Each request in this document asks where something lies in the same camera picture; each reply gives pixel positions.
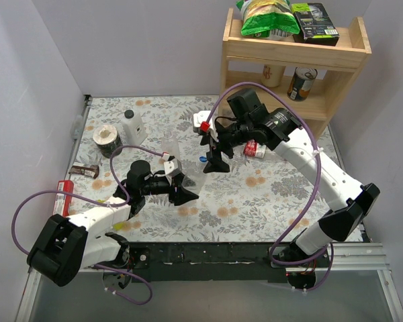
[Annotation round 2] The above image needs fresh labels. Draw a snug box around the red-label clear bottle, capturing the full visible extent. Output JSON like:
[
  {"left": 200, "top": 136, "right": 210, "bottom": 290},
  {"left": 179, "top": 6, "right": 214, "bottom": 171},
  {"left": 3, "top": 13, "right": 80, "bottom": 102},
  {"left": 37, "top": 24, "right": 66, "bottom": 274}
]
[{"left": 242, "top": 140, "right": 283, "bottom": 161}]

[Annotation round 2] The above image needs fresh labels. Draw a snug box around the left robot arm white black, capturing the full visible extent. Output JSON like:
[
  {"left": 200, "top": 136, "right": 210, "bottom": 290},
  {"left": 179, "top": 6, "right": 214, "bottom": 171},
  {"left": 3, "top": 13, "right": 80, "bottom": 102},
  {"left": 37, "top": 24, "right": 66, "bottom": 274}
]
[{"left": 27, "top": 159, "right": 198, "bottom": 286}]

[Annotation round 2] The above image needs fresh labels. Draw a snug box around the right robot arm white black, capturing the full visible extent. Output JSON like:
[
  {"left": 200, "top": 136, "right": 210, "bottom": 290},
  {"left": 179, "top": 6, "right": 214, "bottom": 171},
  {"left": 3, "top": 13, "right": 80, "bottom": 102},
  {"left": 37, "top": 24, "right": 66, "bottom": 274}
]
[{"left": 193, "top": 89, "right": 380, "bottom": 267}]

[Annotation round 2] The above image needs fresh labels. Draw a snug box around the yellow squeeze bottle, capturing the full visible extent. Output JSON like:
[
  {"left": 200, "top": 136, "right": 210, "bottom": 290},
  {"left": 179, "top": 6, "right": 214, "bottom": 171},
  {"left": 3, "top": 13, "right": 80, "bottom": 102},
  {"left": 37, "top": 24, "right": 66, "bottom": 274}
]
[{"left": 113, "top": 222, "right": 124, "bottom": 230}]

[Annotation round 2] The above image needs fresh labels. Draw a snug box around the white square bottle black cap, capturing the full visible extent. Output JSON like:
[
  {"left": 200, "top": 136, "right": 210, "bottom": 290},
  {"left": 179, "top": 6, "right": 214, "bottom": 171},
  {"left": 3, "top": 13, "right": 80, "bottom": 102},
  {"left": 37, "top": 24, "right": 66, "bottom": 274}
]
[{"left": 121, "top": 109, "right": 147, "bottom": 146}]

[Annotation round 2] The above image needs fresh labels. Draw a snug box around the brown snack bar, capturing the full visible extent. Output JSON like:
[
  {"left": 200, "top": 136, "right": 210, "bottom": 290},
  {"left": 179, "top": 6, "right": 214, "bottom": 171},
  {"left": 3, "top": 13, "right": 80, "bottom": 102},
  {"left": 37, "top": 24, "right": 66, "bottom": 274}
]
[{"left": 69, "top": 164, "right": 99, "bottom": 179}]

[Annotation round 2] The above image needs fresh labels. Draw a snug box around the beige paper cup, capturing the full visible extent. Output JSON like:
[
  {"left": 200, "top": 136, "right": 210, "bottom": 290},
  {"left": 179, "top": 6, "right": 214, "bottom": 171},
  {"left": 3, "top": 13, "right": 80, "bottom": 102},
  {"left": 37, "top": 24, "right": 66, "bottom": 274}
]
[{"left": 261, "top": 64, "right": 285, "bottom": 88}]

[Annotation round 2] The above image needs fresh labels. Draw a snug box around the dark patterned jar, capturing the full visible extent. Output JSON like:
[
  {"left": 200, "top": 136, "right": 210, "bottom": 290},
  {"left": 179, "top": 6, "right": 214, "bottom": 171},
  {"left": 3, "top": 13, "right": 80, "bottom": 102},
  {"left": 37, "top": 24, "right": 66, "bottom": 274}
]
[{"left": 93, "top": 124, "right": 122, "bottom": 158}]

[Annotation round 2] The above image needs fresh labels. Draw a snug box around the tin can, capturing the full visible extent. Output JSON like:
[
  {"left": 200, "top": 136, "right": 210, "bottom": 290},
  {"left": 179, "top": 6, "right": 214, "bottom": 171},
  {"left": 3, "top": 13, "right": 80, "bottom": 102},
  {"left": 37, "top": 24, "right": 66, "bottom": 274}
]
[{"left": 287, "top": 67, "right": 318, "bottom": 101}]

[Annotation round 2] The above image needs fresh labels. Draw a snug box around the floral table mat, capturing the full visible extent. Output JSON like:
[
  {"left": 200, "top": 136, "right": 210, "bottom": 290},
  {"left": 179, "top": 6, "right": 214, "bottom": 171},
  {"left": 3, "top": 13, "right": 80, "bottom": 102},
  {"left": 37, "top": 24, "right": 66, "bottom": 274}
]
[{"left": 70, "top": 95, "right": 328, "bottom": 242}]

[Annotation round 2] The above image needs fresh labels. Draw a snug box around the wooden shelf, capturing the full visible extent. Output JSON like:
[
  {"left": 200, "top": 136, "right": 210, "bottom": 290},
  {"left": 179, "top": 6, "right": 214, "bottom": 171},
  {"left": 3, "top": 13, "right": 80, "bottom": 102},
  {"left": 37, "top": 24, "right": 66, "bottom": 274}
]
[{"left": 220, "top": 9, "right": 371, "bottom": 138}]

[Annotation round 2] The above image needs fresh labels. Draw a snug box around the red flat box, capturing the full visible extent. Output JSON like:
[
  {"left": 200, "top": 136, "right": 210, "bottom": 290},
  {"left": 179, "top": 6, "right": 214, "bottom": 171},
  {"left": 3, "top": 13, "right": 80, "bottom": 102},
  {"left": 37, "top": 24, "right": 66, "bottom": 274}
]
[{"left": 53, "top": 180, "right": 74, "bottom": 217}]

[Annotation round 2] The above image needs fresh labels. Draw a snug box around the green snack bag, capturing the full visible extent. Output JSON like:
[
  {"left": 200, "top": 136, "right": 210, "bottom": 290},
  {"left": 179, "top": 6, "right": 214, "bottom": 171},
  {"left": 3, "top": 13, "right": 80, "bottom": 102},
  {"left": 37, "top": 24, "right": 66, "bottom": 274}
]
[{"left": 236, "top": 0, "right": 300, "bottom": 38}]

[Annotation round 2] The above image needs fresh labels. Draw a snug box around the black green box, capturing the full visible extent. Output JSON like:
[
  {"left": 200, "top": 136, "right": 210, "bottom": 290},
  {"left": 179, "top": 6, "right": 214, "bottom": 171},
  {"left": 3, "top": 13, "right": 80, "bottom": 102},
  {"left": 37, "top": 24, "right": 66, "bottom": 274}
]
[{"left": 291, "top": 3, "right": 340, "bottom": 46}]

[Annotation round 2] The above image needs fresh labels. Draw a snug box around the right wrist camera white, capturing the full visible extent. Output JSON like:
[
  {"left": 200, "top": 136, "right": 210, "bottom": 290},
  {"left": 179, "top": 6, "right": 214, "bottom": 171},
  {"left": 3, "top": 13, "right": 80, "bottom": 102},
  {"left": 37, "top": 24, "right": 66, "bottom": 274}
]
[{"left": 192, "top": 111, "right": 217, "bottom": 140}]

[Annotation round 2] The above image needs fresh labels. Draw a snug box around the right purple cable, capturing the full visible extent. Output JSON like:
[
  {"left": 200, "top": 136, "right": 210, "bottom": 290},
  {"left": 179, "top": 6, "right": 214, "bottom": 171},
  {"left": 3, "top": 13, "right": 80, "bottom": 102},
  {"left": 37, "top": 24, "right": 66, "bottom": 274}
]
[{"left": 206, "top": 82, "right": 335, "bottom": 292}]

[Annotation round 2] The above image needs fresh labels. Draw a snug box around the purple cable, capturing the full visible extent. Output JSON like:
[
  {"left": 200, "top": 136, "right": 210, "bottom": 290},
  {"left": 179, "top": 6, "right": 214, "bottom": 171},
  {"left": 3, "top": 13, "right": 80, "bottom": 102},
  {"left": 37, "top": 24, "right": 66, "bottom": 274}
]
[
  {"left": 206, "top": 82, "right": 335, "bottom": 292},
  {"left": 11, "top": 144, "right": 171, "bottom": 305}
]

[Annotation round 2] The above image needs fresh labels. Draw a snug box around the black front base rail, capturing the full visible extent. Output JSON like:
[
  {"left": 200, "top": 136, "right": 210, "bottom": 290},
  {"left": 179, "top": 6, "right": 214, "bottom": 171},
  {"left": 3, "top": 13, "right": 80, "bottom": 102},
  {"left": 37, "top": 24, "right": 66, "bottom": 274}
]
[{"left": 117, "top": 242, "right": 309, "bottom": 283}]

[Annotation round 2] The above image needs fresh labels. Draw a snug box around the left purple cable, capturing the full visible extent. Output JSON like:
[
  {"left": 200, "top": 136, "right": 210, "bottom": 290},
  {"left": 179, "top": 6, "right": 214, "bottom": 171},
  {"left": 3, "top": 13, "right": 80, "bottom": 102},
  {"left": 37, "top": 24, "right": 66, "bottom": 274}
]
[{"left": 11, "top": 144, "right": 171, "bottom": 305}]

